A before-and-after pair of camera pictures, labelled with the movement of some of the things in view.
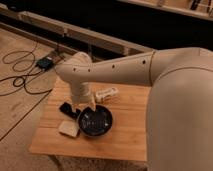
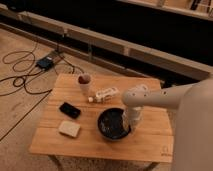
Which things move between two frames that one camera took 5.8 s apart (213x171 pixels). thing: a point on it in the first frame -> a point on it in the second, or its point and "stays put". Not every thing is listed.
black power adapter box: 45,63 stays put
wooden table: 129,133 stays put
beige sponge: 68,127 stays put
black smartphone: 68,109 stays put
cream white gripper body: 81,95 -> 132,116
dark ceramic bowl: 95,123 -> 111,124
